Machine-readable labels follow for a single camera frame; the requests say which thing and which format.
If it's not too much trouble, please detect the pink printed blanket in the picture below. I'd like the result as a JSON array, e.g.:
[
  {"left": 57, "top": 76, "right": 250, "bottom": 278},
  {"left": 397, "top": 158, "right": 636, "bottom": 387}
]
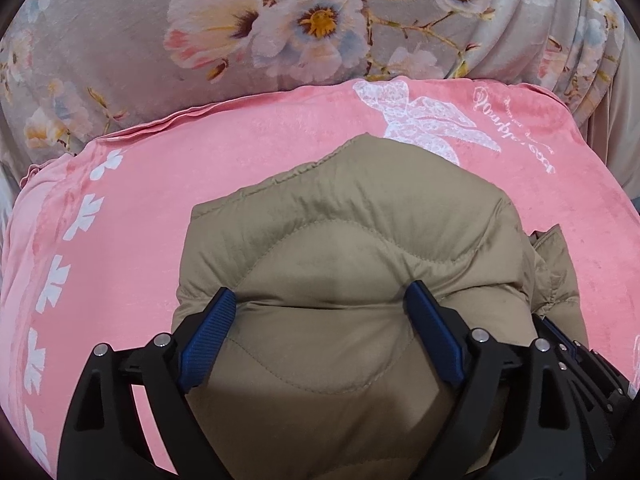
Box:
[{"left": 0, "top": 75, "right": 640, "bottom": 480}]

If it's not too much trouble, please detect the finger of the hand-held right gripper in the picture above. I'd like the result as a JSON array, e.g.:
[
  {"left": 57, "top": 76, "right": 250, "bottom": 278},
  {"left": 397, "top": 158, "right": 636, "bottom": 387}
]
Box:
[{"left": 531, "top": 313, "right": 590, "bottom": 368}]

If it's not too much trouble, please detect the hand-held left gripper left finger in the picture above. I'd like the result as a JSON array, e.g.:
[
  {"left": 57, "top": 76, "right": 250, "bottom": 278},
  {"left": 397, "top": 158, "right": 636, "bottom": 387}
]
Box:
[{"left": 57, "top": 287, "right": 237, "bottom": 480}]

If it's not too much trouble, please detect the grey floral blanket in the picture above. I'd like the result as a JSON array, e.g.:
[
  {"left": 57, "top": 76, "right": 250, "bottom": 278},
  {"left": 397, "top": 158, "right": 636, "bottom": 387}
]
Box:
[{"left": 0, "top": 0, "right": 632, "bottom": 181}]

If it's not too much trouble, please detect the tan quilted jacket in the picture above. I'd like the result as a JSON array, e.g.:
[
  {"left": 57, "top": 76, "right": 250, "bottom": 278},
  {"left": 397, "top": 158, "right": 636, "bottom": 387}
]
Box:
[{"left": 170, "top": 132, "right": 591, "bottom": 480}]

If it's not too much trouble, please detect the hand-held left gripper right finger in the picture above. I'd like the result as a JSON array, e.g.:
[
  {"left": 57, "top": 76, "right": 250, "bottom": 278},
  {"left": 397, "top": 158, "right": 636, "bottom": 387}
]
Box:
[{"left": 404, "top": 280, "right": 618, "bottom": 480}]

